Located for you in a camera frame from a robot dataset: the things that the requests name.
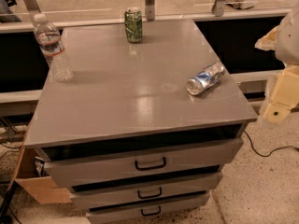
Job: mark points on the silver blue redbull can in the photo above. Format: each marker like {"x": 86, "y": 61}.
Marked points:
{"x": 206, "y": 79}

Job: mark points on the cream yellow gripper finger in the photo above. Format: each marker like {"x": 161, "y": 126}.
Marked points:
{"x": 284, "y": 95}

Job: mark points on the clear plastic water bottle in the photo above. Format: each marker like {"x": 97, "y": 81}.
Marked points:
{"x": 49, "y": 40}

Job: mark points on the grey drawer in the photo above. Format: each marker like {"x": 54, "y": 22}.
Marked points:
{"x": 99, "y": 169}
{"x": 147, "y": 209}
{"x": 146, "y": 188}

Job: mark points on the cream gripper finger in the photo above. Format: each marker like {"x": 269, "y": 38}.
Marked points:
{"x": 268, "y": 41}

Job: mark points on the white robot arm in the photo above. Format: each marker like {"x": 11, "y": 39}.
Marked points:
{"x": 287, "y": 44}

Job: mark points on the green soda can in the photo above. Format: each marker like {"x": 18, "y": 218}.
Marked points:
{"x": 133, "y": 24}

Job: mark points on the brown cardboard box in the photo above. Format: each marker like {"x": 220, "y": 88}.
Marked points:
{"x": 42, "y": 189}

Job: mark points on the person in background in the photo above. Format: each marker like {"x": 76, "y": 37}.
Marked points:
{"x": 6, "y": 14}

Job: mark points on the bottom grey drawer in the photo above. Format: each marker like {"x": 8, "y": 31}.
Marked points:
{"x": 147, "y": 209}

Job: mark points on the top grey drawer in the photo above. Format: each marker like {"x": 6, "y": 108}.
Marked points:
{"x": 99, "y": 169}

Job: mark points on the grey drawer cabinet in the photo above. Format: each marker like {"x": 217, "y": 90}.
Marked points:
{"x": 128, "y": 97}

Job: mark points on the middle grey drawer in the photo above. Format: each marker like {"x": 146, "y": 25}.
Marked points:
{"x": 146, "y": 188}

